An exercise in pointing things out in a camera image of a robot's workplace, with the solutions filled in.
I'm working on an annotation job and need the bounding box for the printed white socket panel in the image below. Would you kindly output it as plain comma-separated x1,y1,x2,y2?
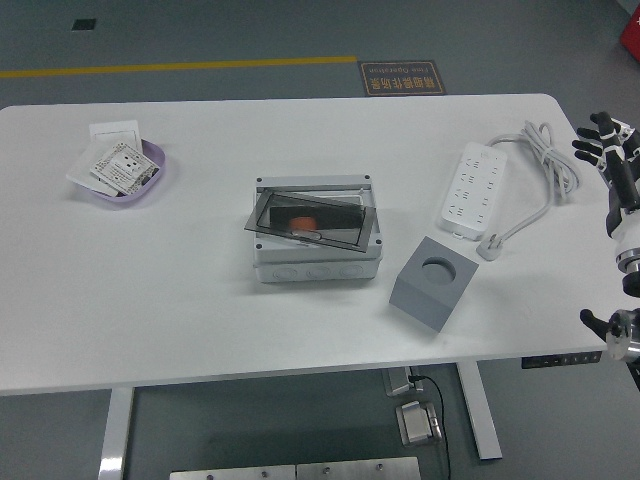
89,141,162,197

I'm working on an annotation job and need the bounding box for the black floor cable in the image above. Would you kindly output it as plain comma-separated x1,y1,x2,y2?
409,373,452,480

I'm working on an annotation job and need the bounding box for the transparent hinged box lid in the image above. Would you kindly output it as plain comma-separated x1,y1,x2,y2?
242,186,378,256

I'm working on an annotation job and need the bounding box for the white power strip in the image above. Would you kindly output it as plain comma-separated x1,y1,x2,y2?
433,141,509,239

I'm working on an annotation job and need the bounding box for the white wall switch plate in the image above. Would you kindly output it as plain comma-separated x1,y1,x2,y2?
88,119,144,152

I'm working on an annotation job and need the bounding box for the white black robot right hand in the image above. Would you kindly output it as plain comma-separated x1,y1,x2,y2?
571,111,640,257

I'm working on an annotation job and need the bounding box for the metal base plate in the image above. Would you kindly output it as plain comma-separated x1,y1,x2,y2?
169,464,297,480
295,455,422,480

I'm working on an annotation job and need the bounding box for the white table leg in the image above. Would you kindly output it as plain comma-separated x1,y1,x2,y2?
97,386,136,480
455,360,503,462

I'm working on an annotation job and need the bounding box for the brown floor sign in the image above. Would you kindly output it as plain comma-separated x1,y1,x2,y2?
356,60,447,98

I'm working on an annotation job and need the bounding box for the red object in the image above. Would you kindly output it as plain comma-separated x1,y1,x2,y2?
619,0,640,52

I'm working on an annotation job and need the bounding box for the plain white panel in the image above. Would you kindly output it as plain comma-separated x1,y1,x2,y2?
65,142,117,198

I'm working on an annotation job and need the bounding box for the black table control panel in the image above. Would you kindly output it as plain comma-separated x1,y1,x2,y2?
520,351,603,371

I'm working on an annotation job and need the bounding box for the grey cube with round hole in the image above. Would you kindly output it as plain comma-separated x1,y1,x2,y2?
388,235,481,334

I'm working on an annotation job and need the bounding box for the white power cord with plug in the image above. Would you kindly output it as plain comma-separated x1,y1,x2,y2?
474,119,584,263

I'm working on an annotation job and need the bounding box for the metal floor socket box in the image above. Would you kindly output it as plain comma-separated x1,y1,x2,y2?
395,399,444,448

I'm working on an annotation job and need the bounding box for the grey plastic junction box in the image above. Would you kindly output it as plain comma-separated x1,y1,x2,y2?
252,172,384,286

